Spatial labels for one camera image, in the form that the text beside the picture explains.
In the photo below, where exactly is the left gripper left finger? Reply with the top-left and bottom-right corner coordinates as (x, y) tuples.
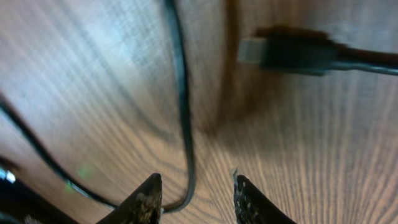
(98, 173), (162, 224)

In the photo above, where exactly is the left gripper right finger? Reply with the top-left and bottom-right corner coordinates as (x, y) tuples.
(233, 175), (295, 224)

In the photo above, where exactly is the black short cable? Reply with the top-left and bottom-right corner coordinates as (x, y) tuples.
(0, 0), (197, 214)

